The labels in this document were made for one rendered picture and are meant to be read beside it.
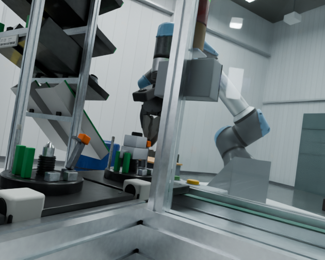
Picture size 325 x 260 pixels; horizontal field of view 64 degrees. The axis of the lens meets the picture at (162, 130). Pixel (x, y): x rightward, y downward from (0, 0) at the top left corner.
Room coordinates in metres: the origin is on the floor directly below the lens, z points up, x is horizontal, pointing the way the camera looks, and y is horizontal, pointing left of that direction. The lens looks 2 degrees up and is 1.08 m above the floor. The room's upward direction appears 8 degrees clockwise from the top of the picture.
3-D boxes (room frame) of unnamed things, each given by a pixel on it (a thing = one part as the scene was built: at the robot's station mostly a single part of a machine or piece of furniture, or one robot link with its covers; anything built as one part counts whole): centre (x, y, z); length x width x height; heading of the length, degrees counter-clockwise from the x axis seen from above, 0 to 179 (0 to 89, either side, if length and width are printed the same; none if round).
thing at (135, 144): (0.69, 0.07, 1.06); 0.08 x 0.04 x 0.07; 148
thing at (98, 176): (0.70, 0.07, 0.96); 0.24 x 0.24 x 0.02; 58
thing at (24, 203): (0.48, 0.20, 1.01); 0.24 x 0.24 x 0.13; 58
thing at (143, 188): (0.56, 0.04, 0.97); 0.05 x 0.05 x 0.04; 58
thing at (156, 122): (0.76, 0.01, 1.11); 0.06 x 0.03 x 0.09; 148
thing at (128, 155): (0.65, 0.08, 1.01); 0.01 x 0.01 x 0.05; 58
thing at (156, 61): (0.77, 0.02, 1.29); 0.08 x 0.08 x 0.05
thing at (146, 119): (0.78, 0.03, 1.11); 0.06 x 0.03 x 0.09; 148
